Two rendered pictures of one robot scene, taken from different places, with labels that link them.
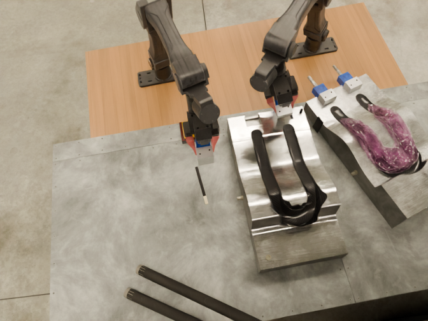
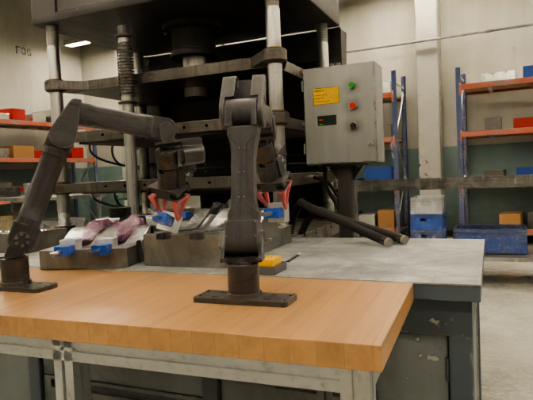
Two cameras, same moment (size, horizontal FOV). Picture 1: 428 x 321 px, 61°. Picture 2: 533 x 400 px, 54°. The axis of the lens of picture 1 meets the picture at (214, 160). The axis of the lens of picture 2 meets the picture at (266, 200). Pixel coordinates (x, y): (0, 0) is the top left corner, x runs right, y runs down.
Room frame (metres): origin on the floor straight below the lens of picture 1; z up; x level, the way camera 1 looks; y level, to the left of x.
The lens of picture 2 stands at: (1.80, 0.72, 1.05)
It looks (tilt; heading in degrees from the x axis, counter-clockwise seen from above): 3 degrees down; 209
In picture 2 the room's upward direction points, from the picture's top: 3 degrees counter-clockwise
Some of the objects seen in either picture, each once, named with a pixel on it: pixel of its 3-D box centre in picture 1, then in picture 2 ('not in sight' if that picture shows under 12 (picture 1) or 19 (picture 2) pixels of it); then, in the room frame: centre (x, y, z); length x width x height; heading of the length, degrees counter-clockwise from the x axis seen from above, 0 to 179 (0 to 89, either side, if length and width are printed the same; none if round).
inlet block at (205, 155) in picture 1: (202, 142); (272, 213); (0.55, 0.03, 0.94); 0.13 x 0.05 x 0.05; 6
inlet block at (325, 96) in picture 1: (318, 89); (100, 250); (0.77, -0.39, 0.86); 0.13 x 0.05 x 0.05; 23
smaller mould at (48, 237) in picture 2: not in sight; (32, 240); (0.53, -1.01, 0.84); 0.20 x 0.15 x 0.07; 6
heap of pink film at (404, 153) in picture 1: (383, 134); (117, 225); (0.55, -0.55, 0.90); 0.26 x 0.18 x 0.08; 23
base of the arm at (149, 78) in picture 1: (162, 69); (243, 280); (0.93, 0.17, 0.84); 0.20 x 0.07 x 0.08; 98
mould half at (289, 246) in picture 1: (283, 181); (224, 231); (0.42, -0.21, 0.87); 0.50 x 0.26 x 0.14; 6
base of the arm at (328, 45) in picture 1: (313, 41); (15, 271); (1.01, -0.42, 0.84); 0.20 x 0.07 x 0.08; 98
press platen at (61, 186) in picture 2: not in sight; (204, 193); (-0.40, -0.88, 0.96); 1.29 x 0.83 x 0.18; 96
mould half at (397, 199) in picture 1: (381, 141); (116, 237); (0.55, -0.56, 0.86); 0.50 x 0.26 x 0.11; 23
